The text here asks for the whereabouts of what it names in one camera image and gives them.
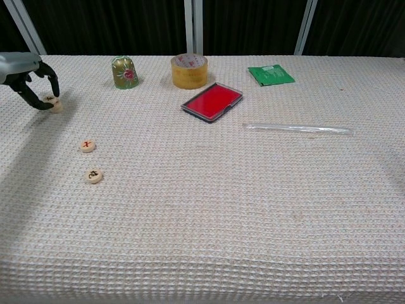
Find green foil packet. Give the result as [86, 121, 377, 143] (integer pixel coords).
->
[247, 64, 296, 87]

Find beige waffle tablecloth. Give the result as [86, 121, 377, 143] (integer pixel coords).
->
[0, 54, 405, 304]

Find yellow packing tape roll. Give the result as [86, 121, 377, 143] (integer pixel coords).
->
[170, 53, 209, 90]

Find red ink pad case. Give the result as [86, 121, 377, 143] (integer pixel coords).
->
[180, 81, 244, 124]

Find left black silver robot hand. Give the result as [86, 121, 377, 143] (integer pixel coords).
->
[0, 52, 60, 111]

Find white frame post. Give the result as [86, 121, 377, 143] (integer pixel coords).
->
[3, 0, 48, 56]
[184, 0, 204, 55]
[294, 0, 318, 56]

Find clear wrapped straw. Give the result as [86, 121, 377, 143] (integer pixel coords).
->
[242, 122, 355, 137]

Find gold green bell-shaped ornament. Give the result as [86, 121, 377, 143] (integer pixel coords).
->
[111, 55, 140, 90]

